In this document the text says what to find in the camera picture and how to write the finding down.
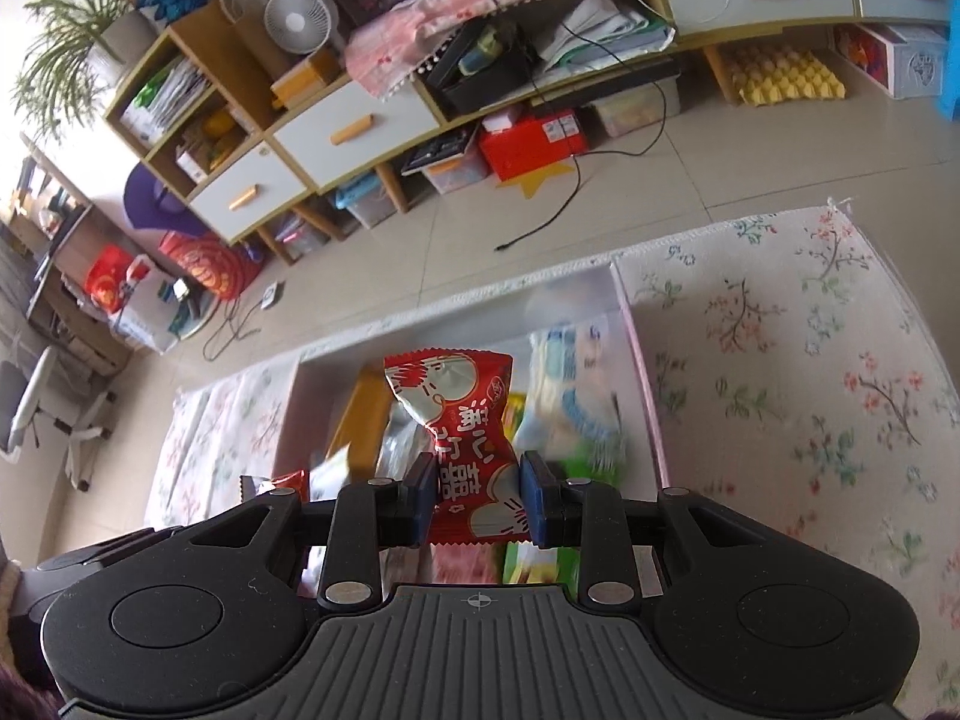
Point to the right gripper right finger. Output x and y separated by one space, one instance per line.
587 516

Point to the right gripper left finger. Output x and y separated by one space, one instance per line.
367 518

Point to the red white snack packet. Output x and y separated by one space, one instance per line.
460 397

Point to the silver red foil packet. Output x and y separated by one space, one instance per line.
253 486

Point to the white bread snack packet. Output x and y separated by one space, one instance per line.
571 414

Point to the green chips snack packet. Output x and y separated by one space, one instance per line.
527 563

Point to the pink sausage snack packet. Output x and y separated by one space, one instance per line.
467 564

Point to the pink cardboard box tray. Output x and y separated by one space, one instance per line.
342 421

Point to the floral white tablecloth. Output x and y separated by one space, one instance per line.
790 378

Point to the red round lantern bag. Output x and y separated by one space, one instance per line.
224 270

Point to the clear plastic storage bin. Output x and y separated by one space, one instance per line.
366 199

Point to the red shoe box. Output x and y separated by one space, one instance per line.
533 143

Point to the wooden tv cabinet white drawers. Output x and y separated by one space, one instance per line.
238 161

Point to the yellow egg tray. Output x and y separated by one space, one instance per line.
764 75

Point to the white desk fan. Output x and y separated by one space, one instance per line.
300 27

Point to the green potted plant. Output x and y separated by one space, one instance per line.
82 48

